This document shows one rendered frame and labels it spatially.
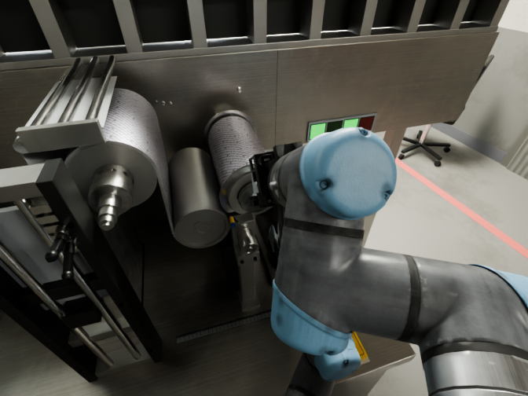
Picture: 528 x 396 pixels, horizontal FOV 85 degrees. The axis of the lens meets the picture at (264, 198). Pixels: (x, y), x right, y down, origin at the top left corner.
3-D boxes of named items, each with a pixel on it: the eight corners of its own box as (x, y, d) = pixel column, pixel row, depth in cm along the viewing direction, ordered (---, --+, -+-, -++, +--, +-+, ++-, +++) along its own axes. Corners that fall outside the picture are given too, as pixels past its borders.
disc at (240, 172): (224, 225, 64) (215, 171, 54) (223, 223, 64) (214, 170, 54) (286, 211, 67) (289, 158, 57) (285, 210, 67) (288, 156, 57)
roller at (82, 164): (86, 215, 53) (49, 151, 44) (103, 148, 71) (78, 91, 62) (164, 201, 56) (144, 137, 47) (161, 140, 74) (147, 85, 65)
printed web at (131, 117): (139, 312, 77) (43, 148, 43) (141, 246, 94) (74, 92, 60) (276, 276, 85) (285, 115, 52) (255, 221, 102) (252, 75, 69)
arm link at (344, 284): (401, 382, 22) (420, 239, 22) (258, 348, 24) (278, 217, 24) (377, 338, 30) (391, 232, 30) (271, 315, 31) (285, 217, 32)
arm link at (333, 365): (317, 389, 49) (324, 372, 44) (295, 328, 57) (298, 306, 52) (358, 375, 51) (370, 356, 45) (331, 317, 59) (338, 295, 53)
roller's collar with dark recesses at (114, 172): (96, 219, 47) (80, 189, 43) (100, 196, 51) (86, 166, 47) (137, 211, 48) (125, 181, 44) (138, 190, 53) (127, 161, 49)
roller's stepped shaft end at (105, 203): (98, 237, 42) (89, 222, 40) (103, 210, 46) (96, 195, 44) (121, 232, 43) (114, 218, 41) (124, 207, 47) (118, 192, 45)
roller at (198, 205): (180, 253, 65) (168, 215, 57) (174, 186, 84) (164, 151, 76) (232, 241, 68) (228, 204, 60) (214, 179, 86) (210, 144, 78)
